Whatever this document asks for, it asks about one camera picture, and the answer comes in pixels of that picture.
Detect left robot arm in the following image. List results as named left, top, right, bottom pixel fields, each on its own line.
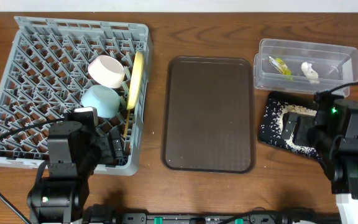
left=27, top=121, right=124, bottom=223

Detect green snack wrapper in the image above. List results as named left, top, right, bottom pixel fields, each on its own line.
left=268, top=56, right=291, bottom=76

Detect rice leftovers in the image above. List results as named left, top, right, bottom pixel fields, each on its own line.
left=258, top=98, right=319, bottom=160

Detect light blue bowl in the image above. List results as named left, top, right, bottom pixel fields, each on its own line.
left=81, top=85, right=120, bottom=118

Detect dark brown serving tray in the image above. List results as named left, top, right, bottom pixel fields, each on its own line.
left=161, top=56, right=255, bottom=174

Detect black tray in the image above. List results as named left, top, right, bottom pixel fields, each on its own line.
left=258, top=91, right=321, bottom=161

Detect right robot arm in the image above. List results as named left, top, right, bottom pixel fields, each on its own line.
left=281, top=93, right=358, bottom=223

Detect grey dishwasher rack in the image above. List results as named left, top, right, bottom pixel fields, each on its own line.
left=0, top=16, right=153, bottom=176

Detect white bowl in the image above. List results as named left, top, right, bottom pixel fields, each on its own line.
left=88, top=55, right=125, bottom=88

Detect yellow plate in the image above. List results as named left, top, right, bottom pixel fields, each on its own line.
left=127, top=51, right=144, bottom=110

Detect clear plastic bin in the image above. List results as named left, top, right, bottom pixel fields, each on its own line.
left=254, top=39, right=358, bottom=95

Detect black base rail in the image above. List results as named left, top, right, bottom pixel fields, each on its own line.
left=77, top=204, right=342, bottom=224

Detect white tissue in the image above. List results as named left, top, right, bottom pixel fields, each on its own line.
left=301, top=62, right=319, bottom=84

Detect wooden chopstick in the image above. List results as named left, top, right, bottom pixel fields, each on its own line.
left=123, top=110, right=131, bottom=140

